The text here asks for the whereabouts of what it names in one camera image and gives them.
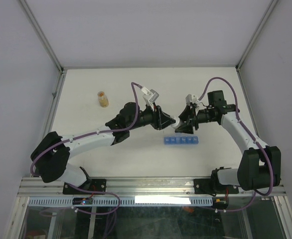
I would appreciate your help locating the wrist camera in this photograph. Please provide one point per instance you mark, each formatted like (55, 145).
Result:
(149, 96)
(192, 100)

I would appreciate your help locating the white slotted cable duct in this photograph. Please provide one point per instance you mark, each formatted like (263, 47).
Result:
(136, 201)

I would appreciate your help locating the amber pill bottle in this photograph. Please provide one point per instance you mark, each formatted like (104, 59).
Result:
(103, 100)

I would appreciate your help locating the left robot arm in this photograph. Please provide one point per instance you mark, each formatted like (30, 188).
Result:
(50, 160)

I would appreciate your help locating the blue weekly pill organizer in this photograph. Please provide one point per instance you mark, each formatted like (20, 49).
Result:
(180, 139)

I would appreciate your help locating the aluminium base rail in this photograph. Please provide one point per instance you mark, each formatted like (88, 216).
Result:
(122, 186)

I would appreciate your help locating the white cap pill bottle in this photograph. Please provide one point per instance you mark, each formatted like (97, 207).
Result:
(178, 122)

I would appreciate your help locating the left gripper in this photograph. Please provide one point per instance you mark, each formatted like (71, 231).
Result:
(161, 120)

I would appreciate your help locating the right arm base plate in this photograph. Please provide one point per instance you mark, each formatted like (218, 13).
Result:
(211, 186)

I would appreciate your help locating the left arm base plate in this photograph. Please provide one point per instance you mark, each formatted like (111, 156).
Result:
(95, 186)

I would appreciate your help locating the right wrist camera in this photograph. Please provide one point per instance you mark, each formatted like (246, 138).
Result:
(192, 100)

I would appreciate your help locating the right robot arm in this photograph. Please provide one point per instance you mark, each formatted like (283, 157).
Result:
(260, 165)

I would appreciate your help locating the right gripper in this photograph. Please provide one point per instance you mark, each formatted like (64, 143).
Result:
(186, 128)

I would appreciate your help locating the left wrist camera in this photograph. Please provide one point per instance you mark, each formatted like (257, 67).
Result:
(149, 96)

